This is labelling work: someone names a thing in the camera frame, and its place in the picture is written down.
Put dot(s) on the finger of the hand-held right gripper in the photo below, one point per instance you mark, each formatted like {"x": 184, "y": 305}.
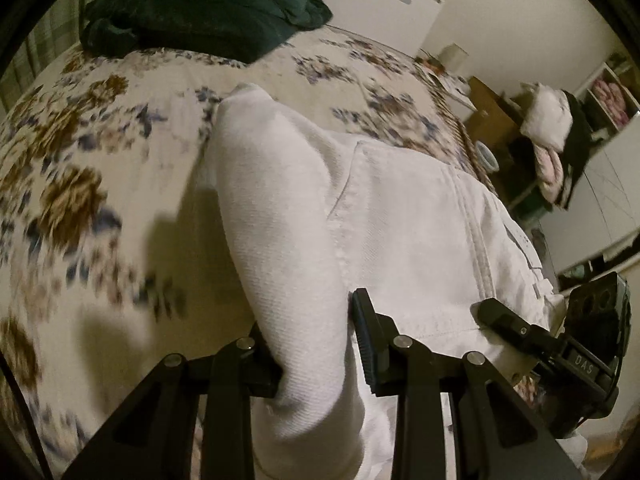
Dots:
{"x": 520, "y": 332}

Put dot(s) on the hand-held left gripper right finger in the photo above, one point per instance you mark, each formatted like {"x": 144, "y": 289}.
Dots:
{"x": 362, "y": 340}

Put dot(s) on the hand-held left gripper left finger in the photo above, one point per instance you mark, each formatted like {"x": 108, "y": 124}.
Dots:
{"x": 260, "y": 375}

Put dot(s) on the white pants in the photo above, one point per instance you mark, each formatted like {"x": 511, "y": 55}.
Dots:
{"x": 410, "y": 240}

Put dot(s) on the white wardrobe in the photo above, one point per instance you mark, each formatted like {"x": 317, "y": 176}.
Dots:
{"x": 590, "y": 230}

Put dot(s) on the pink garment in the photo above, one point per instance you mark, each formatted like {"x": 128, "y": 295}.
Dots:
{"x": 547, "y": 175}

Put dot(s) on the grey trash bin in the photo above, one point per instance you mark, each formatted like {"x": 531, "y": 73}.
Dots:
{"x": 487, "y": 157}

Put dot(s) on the cardboard box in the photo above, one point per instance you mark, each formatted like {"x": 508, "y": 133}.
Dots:
{"x": 492, "y": 115}

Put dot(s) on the white garment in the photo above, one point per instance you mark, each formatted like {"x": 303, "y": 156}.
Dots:
{"x": 547, "y": 115}

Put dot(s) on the pink folded quilt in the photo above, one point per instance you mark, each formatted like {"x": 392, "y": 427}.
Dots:
{"x": 611, "y": 97}

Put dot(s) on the cream jar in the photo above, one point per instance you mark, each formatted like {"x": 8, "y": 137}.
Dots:
{"x": 452, "y": 55}

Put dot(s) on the bed with floral sheet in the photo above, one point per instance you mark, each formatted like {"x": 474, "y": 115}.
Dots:
{"x": 100, "y": 135}

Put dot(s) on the white headboard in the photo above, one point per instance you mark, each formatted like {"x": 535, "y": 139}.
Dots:
{"x": 370, "y": 15}

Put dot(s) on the dark green blanket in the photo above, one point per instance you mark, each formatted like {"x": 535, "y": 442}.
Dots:
{"x": 210, "y": 15}

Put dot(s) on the green curtain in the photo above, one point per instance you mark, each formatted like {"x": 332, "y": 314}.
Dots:
{"x": 50, "y": 35}

